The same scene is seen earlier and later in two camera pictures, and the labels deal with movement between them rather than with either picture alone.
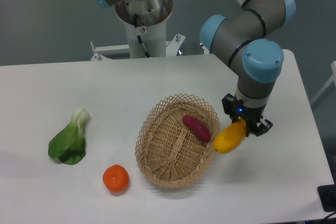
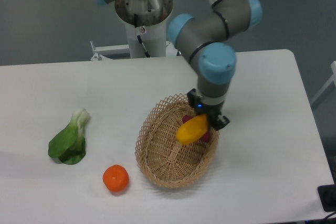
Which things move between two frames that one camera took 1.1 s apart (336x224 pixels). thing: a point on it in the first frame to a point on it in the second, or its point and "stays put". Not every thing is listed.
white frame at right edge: x=333 y=78 stays put
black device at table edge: x=327 y=193 stays put
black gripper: x=252 y=116 to x=212 y=112
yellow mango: x=228 y=137 to x=192 y=129
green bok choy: x=69 y=145 stays put
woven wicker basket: x=174 y=143 stays put
